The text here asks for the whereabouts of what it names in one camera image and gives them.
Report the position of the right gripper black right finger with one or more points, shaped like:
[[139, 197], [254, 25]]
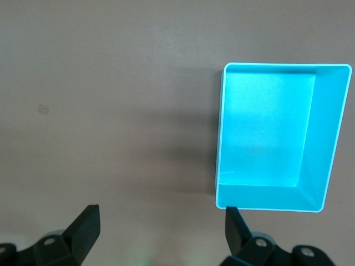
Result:
[[235, 232]]

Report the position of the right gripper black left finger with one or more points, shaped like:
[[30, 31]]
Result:
[[83, 230]]

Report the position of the blue plastic box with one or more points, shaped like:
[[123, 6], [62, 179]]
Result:
[[263, 124]]

